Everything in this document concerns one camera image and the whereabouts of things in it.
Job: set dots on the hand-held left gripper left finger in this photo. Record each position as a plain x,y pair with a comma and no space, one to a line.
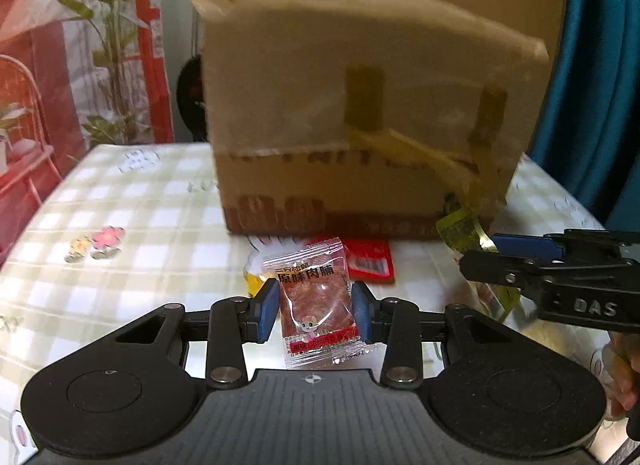
266,310

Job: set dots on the red flat snack packet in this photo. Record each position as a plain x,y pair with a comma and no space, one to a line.
371,260

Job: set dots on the person's right hand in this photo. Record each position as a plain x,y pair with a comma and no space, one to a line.
622,370

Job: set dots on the red printed wall cloth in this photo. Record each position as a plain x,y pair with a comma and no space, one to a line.
35,45

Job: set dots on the checkered tablecloth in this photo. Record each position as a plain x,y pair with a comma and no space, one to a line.
125,225

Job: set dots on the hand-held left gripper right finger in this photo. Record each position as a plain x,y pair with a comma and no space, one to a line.
361,312

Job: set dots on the green leafy plant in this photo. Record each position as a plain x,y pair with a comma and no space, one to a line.
115,45

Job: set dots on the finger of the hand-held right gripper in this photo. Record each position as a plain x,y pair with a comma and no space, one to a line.
500,270
525,245

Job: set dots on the brown cardboard box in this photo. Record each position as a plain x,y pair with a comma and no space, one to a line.
310,95

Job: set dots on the clear yellow snack packet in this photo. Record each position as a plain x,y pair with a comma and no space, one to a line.
492,302

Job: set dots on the teal curtain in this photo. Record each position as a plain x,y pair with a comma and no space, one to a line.
590,95

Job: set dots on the clear jerky packet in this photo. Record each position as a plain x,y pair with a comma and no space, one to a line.
315,305

